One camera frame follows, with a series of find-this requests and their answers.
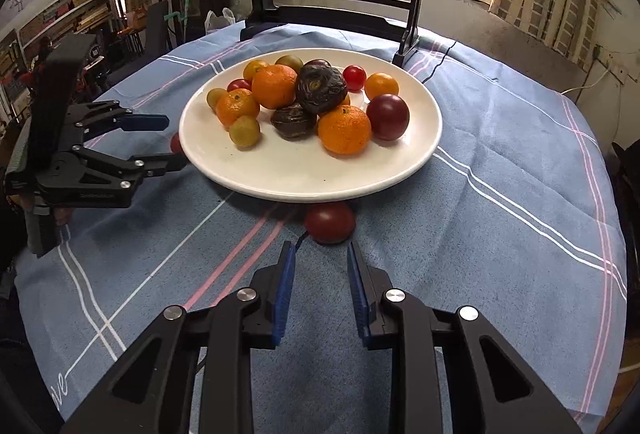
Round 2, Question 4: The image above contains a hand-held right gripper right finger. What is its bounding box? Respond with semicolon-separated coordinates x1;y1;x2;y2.
346;240;583;434

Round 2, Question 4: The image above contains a white wall outlet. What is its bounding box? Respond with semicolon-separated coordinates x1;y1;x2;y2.
592;45;631;78

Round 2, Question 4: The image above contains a cluttered wall shelf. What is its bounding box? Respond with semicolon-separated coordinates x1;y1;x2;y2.
0;0;126;105

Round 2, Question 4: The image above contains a short black cable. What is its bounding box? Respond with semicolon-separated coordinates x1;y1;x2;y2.
420;39;458;85

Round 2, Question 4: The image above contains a blue plaid tablecloth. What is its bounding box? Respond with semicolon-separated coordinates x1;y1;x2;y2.
14;21;628;434

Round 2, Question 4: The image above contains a small orange mandarin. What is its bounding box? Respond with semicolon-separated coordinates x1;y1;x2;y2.
216;88;261;127
317;105;373;156

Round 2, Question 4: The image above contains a black chair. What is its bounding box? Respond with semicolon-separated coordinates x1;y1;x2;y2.
145;0;173;60

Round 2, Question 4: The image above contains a large orange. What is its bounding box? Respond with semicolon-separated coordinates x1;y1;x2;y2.
251;63;299;110

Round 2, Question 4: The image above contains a yellow-orange tomato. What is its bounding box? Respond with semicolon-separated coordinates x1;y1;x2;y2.
243;59;271;82

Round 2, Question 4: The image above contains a white oval plate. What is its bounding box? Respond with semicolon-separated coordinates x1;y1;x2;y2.
178;48;444;204

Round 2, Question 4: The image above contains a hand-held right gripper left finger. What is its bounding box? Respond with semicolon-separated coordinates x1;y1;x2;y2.
60;240;297;434

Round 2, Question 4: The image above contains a white plastic bag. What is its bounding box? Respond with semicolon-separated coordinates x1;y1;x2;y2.
204;7;236;35

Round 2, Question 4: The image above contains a yellow-green tomato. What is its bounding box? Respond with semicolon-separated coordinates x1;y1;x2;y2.
274;55;305;74

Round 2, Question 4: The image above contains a white power cable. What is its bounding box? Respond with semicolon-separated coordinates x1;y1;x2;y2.
560;64;613;98

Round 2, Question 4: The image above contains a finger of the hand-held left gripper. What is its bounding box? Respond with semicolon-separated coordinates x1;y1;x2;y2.
72;145;191;181
65;101;171;142

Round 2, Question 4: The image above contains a dark purple tomato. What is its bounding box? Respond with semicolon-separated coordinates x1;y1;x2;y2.
365;94;411;141
304;201;357;245

